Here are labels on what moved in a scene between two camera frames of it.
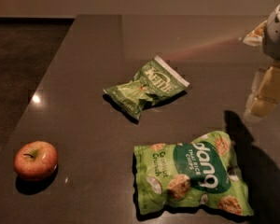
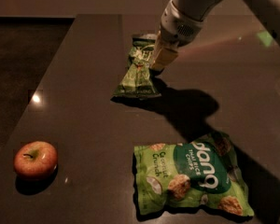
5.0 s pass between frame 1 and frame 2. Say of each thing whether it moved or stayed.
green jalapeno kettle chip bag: moved
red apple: stayed
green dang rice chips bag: stayed
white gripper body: moved
